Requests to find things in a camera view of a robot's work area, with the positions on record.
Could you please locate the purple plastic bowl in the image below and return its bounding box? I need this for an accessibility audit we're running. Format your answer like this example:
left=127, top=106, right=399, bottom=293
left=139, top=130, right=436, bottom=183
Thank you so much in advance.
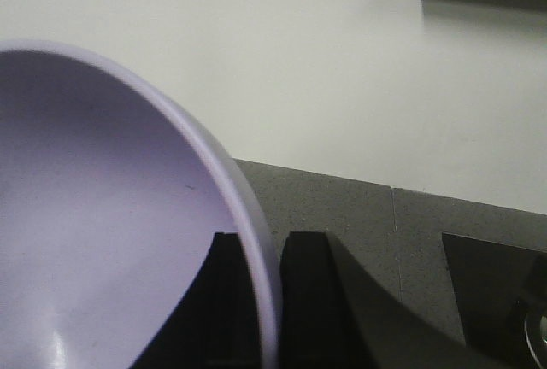
left=1, top=40, right=282, bottom=368

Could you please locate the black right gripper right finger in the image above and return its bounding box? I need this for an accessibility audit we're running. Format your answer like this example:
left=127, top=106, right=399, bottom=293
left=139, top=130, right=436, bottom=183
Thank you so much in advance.
left=277, top=231, right=422, bottom=369

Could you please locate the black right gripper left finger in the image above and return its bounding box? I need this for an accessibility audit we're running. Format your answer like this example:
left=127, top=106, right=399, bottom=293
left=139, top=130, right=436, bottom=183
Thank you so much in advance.
left=132, top=232, right=261, bottom=368

